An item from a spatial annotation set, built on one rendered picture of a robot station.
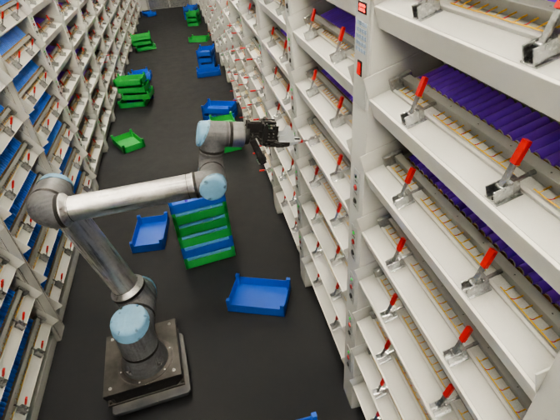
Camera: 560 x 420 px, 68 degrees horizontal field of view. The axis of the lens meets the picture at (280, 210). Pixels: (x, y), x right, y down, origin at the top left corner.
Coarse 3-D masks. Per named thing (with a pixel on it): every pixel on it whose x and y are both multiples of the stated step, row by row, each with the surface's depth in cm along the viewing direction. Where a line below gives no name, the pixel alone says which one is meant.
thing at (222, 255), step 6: (222, 252) 246; (228, 252) 248; (234, 252) 249; (198, 258) 243; (204, 258) 244; (210, 258) 246; (216, 258) 247; (222, 258) 249; (186, 264) 242; (192, 264) 244; (198, 264) 245
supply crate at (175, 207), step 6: (192, 198) 231; (198, 198) 231; (204, 198) 222; (222, 198) 226; (168, 204) 217; (174, 204) 228; (180, 204) 219; (186, 204) 220; (192, 204) 222; (198, 204) 223; (204, 204) 224; (210, 204) 225; (174, 210) 220; (180, 210) 221; (186, 210) 222
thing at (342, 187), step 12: (300, 120) 169; (300, 132) 168; (312, 132) 165; (312, 156) 157; (324, 156) 150; (336, 156) 147; (324, 168) 144; (336, 192) 134; (348, 192) 130; (348, 204) 121
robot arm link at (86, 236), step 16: (48, 176) 147; (64, 176) 151; (64, 192) 145; (80, 224) 153; (96, 224) 161; (80, 240) 155; (96, 240) 159; (96, 256) 161; (112, 256) 165; (112, 272) 167; (128, 272) 173; (112, 288) 171; (128, 288) 173; (144, 288) 178
